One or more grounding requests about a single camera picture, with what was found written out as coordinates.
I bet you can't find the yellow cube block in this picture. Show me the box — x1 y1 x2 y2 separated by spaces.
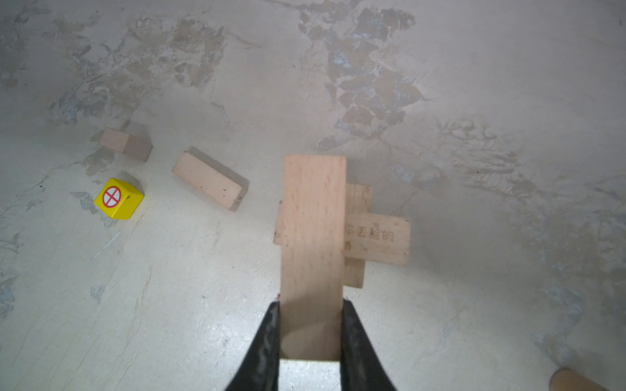
94 178 144 220

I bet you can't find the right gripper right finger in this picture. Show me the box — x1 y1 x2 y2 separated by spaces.
341 299 396 391

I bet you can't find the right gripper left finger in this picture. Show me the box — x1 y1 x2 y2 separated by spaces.
226 301 280 391

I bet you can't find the small square wood block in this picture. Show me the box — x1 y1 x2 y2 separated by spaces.
99 122 153 162

